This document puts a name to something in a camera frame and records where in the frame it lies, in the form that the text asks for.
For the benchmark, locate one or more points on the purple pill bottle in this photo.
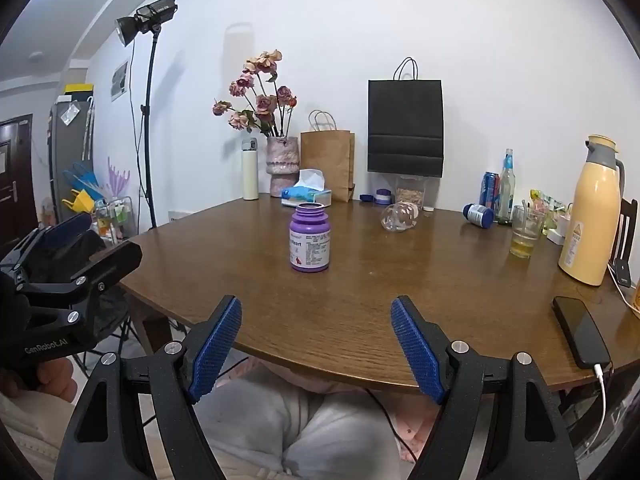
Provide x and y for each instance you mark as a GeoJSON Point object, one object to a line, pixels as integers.
{"type": "Point", "coordinates": [310, 240]}

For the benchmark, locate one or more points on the small blue lid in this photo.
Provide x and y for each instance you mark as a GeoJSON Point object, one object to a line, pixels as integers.
{"type": "Point", "coordinates": [366, 198]}

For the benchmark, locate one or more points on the dark blue pill bottle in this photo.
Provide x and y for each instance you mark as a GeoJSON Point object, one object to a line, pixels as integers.
{"type": "Point", "coordinates": [479, 215]}

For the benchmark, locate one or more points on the white wall outlet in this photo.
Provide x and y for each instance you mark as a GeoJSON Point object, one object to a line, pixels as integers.
{"type": "Point", "coordinates": [179, 215]}

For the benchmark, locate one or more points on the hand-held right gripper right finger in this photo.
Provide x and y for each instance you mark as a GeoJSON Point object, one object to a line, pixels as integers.
{"type": "Point", "coordinates": [419, 355]}

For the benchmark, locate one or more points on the person's grey trouser legs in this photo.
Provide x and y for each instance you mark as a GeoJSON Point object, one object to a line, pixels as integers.
{"type": "Point", "coordinates": [280, 425]}

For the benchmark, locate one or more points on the grey refrigerator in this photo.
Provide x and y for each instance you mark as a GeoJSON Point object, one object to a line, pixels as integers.
{"type": "Point", "coordinates": [70, 140]}

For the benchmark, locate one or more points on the pink ceramic vase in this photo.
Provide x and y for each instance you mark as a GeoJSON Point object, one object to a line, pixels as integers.
{"type": "Point", "coordinates": [282, 165]}

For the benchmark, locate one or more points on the colourful snack packets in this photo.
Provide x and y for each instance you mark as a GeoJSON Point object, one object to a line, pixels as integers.
{"type": "Point", "coordinates": [547, 205]}

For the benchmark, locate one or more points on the yellow thermos jug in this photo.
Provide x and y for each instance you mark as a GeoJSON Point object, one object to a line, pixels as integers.
{"type": "Point", "coordinates": [590, 220]}

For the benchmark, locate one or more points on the white thermos bottle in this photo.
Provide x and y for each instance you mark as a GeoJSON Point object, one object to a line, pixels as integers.
{"type": "Point", "coordinates": [250, 175]}

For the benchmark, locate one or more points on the dark brown door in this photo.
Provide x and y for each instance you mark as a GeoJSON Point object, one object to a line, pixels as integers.
{"type": "Point", "coordinates": [17, 180]}

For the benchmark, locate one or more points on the storage rack with utensils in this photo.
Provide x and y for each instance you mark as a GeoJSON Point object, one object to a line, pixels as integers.
{"type": "Point", "coordinates": [107, 210]}

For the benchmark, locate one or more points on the dark wooden chair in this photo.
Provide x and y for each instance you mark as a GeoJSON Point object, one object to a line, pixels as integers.
{"type": "Point", "coordinates": [626, 240]}

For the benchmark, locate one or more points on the small white blue jar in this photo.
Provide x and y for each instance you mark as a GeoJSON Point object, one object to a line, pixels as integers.
{"type": "Point", "coordinates": [383, 197]}

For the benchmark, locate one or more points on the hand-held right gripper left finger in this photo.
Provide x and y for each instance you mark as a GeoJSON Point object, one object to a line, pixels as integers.
{"type": "Point", "coordinates": [214, 355]}

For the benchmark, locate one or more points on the clear jar with grains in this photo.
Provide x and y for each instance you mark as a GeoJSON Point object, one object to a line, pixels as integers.
{"type": "Point", "coordinates": [411, 194]}

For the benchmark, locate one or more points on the blue tissue box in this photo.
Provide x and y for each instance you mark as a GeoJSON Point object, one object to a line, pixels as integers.
{"type": "Point", "coordinates": [305, 196]}

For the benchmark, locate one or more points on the brown paper bag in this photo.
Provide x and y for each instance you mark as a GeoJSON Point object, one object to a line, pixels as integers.
{"type": "Point", "coordinates": [327, 165]}

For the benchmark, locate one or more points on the black paper bag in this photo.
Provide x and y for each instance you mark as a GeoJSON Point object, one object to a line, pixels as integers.
{"type": "Point", "coordinates": [405, 125]}

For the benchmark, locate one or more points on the drinking glass with yellow liquid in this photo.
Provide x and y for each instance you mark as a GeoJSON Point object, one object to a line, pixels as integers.
{"type": "Point", "coordinates": [525, 240]}

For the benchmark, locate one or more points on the tall clear glass bottle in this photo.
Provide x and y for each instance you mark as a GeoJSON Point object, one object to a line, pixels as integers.
{"type": "Point", "coordinates": [507, 195]}

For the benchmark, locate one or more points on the person's left forearm cream sleeve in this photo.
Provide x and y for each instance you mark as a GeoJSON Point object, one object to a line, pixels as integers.
{"type": "Point", "coordinates": [25, 435]}

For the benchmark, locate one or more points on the black smartphone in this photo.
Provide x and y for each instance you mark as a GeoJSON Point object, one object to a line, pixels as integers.
{"type": "Point", "coordinates": [581, 330]}

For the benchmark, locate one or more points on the yellow box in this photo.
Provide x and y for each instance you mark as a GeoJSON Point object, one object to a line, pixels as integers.
{"type": "Point", "coordinates": [79, 88]}

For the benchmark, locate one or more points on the dried pink flowers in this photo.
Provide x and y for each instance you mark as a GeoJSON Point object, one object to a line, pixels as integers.
{"type": "Point", "coordinates": [260, 100]}

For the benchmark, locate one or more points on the person's left hand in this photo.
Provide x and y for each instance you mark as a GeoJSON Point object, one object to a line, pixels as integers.
{"type": "Point", "coordinates": [56, 379]}

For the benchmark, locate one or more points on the blue drink can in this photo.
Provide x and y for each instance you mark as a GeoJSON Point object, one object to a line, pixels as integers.
{"type": "Point", "coordinates": [489, 191]}

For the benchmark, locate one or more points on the clear glass cup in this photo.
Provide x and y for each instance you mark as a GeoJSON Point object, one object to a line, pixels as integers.
{"type": "Point", "coordinates": [398, 218]}

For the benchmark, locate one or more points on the studio light on stand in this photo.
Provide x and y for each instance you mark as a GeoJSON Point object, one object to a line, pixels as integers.
{"type": "Point", "coordinates": [146, 15]}

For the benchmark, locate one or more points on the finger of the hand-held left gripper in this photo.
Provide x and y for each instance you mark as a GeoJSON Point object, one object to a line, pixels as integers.
{"type": "Point", "coordinates": [117, 262]}
{"type": "Point", "coordinates": [65, 232]}

